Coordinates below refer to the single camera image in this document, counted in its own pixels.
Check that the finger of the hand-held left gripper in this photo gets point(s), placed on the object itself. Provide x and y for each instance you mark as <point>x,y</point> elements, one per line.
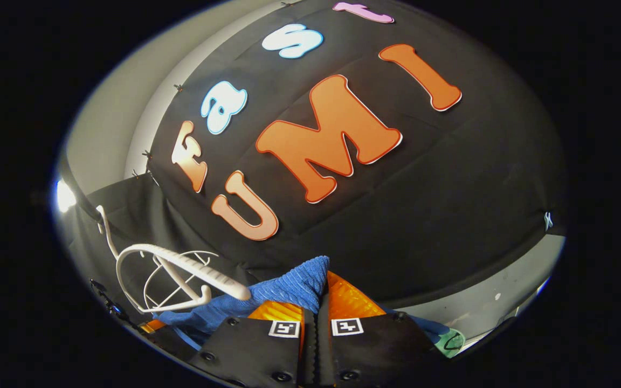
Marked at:
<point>151,325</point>

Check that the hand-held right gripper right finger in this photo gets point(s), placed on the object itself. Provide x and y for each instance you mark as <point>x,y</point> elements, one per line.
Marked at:
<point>380,350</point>

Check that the black backdrop cloth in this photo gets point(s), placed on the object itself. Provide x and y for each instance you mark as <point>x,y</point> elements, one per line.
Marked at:
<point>397,226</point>

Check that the white plastic clothes hanger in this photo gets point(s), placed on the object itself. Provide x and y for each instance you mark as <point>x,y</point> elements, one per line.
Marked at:
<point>202,268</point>

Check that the small light blue tie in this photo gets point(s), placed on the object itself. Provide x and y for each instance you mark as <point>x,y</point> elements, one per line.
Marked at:
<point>547,221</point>

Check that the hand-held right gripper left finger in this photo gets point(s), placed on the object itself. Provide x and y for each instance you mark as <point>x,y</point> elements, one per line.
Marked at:
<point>251,350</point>

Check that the thin white clothes hanger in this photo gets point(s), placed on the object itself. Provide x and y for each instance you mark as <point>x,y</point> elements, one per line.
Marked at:
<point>149,277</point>

